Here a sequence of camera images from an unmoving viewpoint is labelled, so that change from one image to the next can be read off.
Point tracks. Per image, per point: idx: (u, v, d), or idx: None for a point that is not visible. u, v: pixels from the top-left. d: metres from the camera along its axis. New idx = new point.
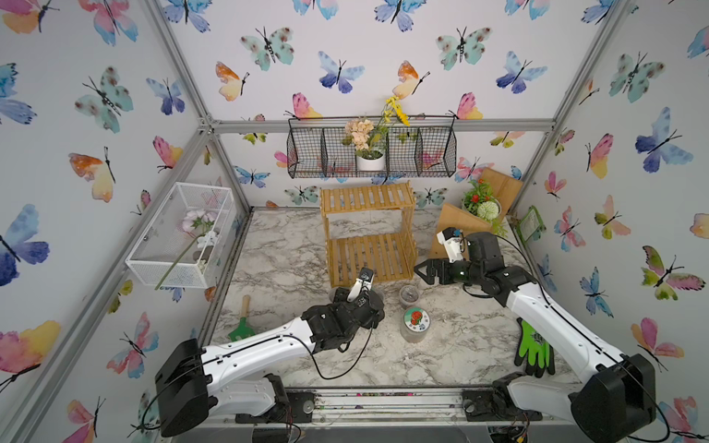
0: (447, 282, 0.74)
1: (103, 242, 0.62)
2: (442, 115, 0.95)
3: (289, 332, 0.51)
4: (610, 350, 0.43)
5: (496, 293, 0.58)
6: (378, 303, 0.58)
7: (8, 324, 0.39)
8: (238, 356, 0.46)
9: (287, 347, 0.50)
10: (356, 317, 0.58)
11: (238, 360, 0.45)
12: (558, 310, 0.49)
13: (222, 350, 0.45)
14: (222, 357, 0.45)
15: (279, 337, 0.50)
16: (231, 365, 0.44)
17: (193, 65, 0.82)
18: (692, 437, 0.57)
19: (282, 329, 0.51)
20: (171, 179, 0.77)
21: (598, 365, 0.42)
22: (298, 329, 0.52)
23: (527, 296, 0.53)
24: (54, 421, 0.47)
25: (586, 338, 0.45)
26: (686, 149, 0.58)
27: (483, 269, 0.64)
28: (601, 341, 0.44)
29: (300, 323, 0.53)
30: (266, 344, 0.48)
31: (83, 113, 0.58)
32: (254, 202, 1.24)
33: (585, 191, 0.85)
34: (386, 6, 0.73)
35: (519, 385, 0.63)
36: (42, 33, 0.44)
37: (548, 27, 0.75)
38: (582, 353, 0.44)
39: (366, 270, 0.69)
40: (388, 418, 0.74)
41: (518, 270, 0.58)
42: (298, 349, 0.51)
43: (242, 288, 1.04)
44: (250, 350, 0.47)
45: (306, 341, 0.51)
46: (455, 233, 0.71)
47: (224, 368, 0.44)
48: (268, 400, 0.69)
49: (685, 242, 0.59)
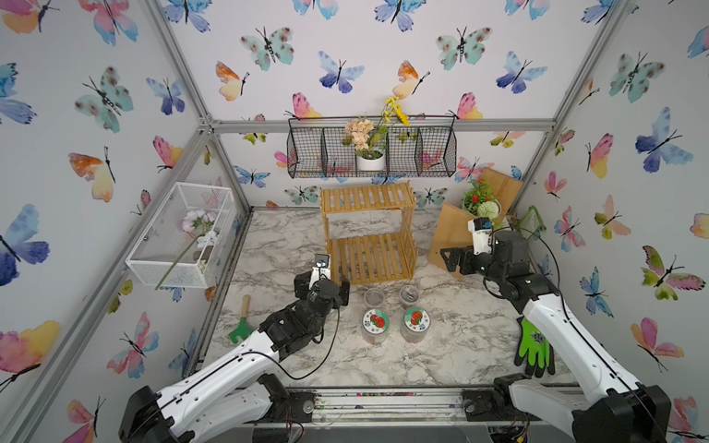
0: (468, 271, 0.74)
1: (103, 241, 0.62)
2: (442, 115, 0.95)
3: (248, 348, 0.51)
4: (625, 376, 0.41)
5: (515, 299, 0.56)
6: (330, 290, 0.57)
7: (7, 325, 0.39)
8: (198, 388, 0.45)
9: (250, 364, 0.49)
10: (310, 307, 0.55)
11: (201, 393, 0.44)
12: (578, 328, 0.48)
13: (183, 386, 0.45)
14: (179, 395, 0.44)
15: (238, 356, 0.49)
16: (193, 400, 0.44)
17: (193, 65, 0.82)
18: (692, 437, 0.57)
19: (241, 347, 0.51)
20: (171, 178, 0.77)
21: (610, 389, 0.40)
22: (258, 341, 0.52)
23: (546, 308, 0.51)
24: (53, 422, 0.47)
25: (602, 359, 0.43)
26: (685, 149, 0.58)
27: (503, 274, 0.63)
28: (618, 366, 0.42)
29: (258, 335, 0.53)
30: (226, 367, 0.48)
31: (83, 113, 0.58)
32: (254, 202, 1.24)
33: (585, 191, 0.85)
34: (386, 6, 0.73)
35: (523, 388, 0.62)
36: (42, 33, 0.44)
37: (548, 27, 0.75)
38: (595, 373, 0.43)
39: (320, 257, 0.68)
40: (388, 418, 0.74)
41: (541, 280, 0.56)
42: (262, 364, 0.51)
43: (242, 288, 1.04)
44: (210, 377, 0.46)
45: (270, 351, 0.51)
46: (484, 224, 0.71)
47: (186, 405, 0.43)
48: (266, 401, 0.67)
49: (686, 241, 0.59)
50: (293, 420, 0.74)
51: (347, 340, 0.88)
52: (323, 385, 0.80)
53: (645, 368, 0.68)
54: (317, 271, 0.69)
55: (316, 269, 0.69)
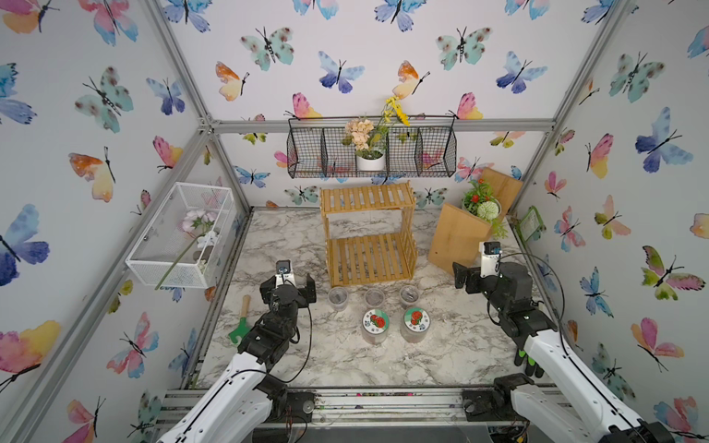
0: (474, 290, 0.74)
1: (103, 241, 0.62)
2: (442, 115, 0.95)
3: (235, 369, 0.53)
4: (627, 412, 0.42)
5: (514, 336, 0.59)
6: (288, 294, 0.60)
7: (7, 324, 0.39)
8: (200, 420, 0.45)
9: (243, 382, 0.52)
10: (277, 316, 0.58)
11: (204, 424, 0.45)
12: (577, 363, 0.49)
13: (182, 425, 0.45)
14: (182, 434, 0.44)
15: (228, 379, 0.51)
16: (198, 433, 0.44)
17: (193, 65, 0.82)
18: (692, 437, 0.57)
19: (228, 371, 0.53)
20: (171, 179, 0.77)
21: (612, 426, 0.41)
22: (242, 361, 0.54)
23: (546, 343, 0.53)
24: (53, 422, 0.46)
25: (602, 395, 0.44)
26: (685, 149, 0.58)
27: (506, 309, 0.61)
28: (618, 402, 0.43)
29: (239, 356, 0.55)
30: (220, 394, 0.49)
31: (83, 113, 0.58)
32: (254, 202, 1.24)
33: (585, 191, 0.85)
34: (386, 6, 0.73)
35: (527, 398, 0.61)
36: (42, 33, 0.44)
37: (548, 27, 0.75)
38: (596, 410, 0.43)
39: (282, 265, 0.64)
40: (388, 418, 0.74)
41: (540, 317, 0.57)
42: (254, 378, 0.54)
43: (243, 288, 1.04)
44: (208, 407, 0.47)
45: (257, 364, 0.54)
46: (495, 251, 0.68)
47: (193, 440, 0.43)
48: (265, 401, 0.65)
49: (686, 241, 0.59)
50: (293, 420, 0.74)
51: (347, 340, 0.88)
52: (323, 384, 0.80)
53: (644, 368, 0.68)
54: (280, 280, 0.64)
55: (278, 280, 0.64)
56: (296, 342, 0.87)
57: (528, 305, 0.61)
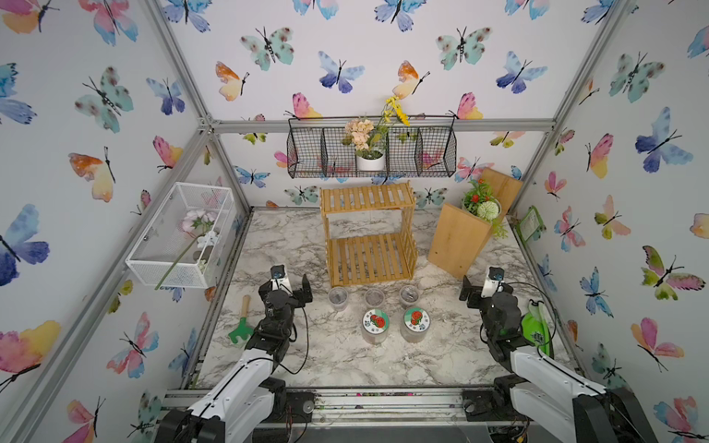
0: (474, 305, 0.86)
1: (103, 241, 0.62)
2: (442, 115, 0.95)
3: (248, 358, 0.58)
4: (594, 385, 0.47)
5: (499, 360, 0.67)
6: (280, 300, 0.64)
7: (7, 324, 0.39)
8: (225, 392, 0.49)
9: (258, 366, 0.56)
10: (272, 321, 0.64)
11: (229, 394, 0.49)
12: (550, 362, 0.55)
13: (208, 398, 0.47)
14: (212, 401, 0.47)
15: (244, 365, 0.56)
16: (225, 400, 0.48)
17: (193, 65, 0.82)
18: (692, 437, 0.57)
19: (242, 360, 0.57)
20: (171, 179, 0.77)
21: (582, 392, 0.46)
22: (253, 353, 0.59)
23: (524, 353, 0.60)
24: (53, 422, 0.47)
25: (571, 377, 0.50)
26: (685, 149, 0.58)
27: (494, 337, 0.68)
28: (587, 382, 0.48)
29: (248, 352, 0.60)
30: (238, 374, 0.53)
31: (83, 113, 0.58)
32: (254, 202, 1.24)
33: (585, 191, 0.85)
34: (386, 6, 0.73)
35: (526, 393, 0.61)
36: (42, 33, 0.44)
37: (548, 28, 0.76)
38: (569, 387, 0.49)
39: (275, 271, 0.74)
40: (388, 418, 0.74)
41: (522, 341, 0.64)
42: (265, 366, 0.59)
43: (243, 288, 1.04)
44: (230, 383, 0.51)
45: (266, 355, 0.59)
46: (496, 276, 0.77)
47: (222, 405, 0.46)
48: (270, 394, 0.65)
49: (685, 241, 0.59)
50: (292, 420, 0.74)
51: (347, 340, 0.88)
52: (323, 385, 0.80)
53: (644, 368, 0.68)
54: (276, 285, 0.76)
55: (274, 284, 0.76)
56: (295, 342, 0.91)
57: (515, 331, 0.67)
